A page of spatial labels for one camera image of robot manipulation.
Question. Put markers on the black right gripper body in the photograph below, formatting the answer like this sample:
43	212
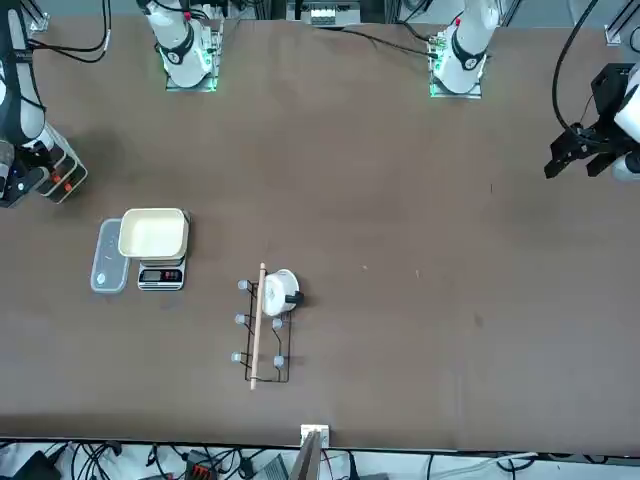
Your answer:
20	185

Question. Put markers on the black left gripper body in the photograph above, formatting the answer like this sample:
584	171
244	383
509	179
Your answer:
610	90

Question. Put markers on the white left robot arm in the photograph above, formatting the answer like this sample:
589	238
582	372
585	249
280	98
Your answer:
467	45

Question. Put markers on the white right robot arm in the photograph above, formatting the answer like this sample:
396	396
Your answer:
180	45

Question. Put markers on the white digital kitchen scale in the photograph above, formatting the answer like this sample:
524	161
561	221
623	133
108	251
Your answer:
161	276

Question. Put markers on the clear plastic container lid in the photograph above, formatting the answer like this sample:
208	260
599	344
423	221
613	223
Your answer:
106	272

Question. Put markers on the cream rectangular plastic container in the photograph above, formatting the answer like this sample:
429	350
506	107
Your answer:
152	232

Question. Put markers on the white power strip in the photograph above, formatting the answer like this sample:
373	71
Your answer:
322	16

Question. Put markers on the white smiley mug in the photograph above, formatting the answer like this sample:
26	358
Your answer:
277	292

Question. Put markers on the black power adapter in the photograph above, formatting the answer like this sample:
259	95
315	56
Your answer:
35	465

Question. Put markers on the black device red connectors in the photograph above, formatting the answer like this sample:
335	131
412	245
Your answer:
196	467

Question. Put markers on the dark grey flat device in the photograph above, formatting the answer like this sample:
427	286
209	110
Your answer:
274	470

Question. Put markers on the aluminium profile bracket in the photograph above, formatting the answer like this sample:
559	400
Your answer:
39	17
616	30

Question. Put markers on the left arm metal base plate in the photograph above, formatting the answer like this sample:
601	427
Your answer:
435	90

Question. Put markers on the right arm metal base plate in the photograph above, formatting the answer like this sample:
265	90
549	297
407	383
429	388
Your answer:
212	60

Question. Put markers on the aluminium camera post bracket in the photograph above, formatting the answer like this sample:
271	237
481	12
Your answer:
314	435

